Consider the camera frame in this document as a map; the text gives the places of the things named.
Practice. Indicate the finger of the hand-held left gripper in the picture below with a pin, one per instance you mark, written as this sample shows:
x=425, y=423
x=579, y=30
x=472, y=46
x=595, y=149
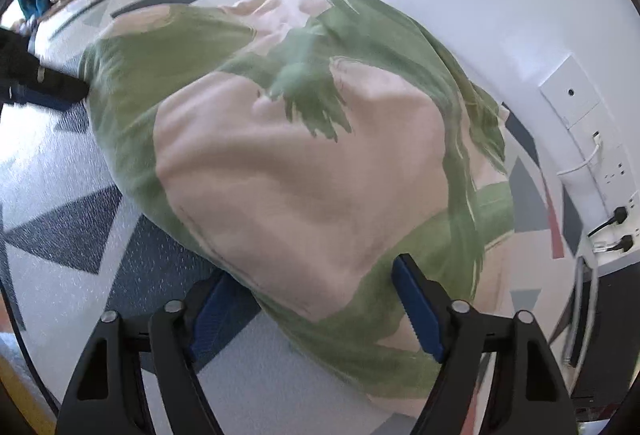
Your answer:
x=60, y=85

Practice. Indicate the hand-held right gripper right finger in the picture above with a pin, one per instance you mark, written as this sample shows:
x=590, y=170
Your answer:
x=420, y=310

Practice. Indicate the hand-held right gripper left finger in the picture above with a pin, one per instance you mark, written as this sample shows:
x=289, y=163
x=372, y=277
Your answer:
x=210, y=315

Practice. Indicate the white wall socket panel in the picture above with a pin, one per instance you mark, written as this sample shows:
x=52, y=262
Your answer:
x=575, y=90

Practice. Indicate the black power plug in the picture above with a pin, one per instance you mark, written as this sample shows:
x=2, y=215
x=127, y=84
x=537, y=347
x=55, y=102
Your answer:
x=622, y=242
x=617, y=215

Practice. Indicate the black cabinet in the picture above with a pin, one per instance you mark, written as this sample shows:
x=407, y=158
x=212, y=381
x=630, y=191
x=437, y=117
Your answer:
x=610, y=340

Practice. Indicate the green leaf print garment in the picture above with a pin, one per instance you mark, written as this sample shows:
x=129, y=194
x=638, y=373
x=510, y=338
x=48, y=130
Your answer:
x=300, y=175

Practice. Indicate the black smartphone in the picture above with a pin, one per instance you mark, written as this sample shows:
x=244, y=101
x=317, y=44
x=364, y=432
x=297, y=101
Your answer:
x=580, y=315

